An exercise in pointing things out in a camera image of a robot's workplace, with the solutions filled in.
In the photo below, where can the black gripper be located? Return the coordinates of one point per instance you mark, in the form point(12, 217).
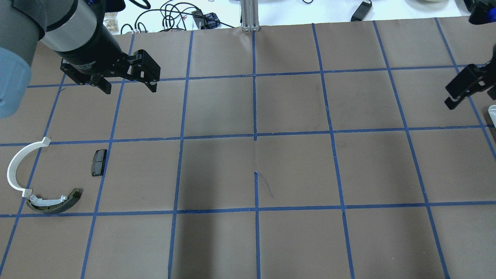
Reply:
point(87, 54)
point(467, 80)

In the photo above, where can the silver ribbed metal tray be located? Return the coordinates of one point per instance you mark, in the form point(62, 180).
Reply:
point(492, 114)

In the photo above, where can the black brake pad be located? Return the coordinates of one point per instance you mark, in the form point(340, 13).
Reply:
point(99, 163)

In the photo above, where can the black power brick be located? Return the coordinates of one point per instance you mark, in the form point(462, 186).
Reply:
point(362, 10)

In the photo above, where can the white curved plastic part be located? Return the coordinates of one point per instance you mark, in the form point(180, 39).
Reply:
point(15, 162)

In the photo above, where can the aluminium frame post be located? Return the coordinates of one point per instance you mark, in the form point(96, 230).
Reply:
point(249, 15)

